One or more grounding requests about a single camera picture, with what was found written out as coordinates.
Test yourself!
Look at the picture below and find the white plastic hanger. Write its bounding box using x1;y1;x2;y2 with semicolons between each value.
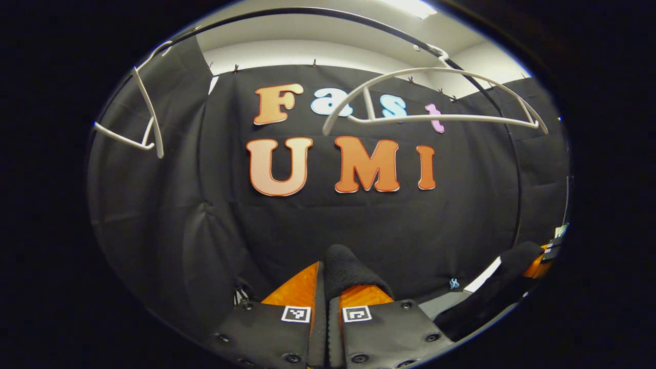
94;40;174;159
322;44;549;136

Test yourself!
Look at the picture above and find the black backdrop cloth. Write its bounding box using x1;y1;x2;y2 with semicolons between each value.
87;33;570;354

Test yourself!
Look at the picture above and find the white sheet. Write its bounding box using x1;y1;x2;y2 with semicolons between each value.
464;256;502;294

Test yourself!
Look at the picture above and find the ceiling light panel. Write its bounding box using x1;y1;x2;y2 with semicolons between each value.
379;0;439;20

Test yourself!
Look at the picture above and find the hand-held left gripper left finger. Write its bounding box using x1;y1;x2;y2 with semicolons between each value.
204;260;330;369

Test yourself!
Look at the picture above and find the black clothes rail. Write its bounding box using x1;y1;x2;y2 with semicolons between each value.
110;6;524;249

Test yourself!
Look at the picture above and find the black knit jacket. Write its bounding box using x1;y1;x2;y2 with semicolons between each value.
322;241;545;342

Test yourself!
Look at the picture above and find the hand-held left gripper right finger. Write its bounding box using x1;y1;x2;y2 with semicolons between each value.
328;284;455;369

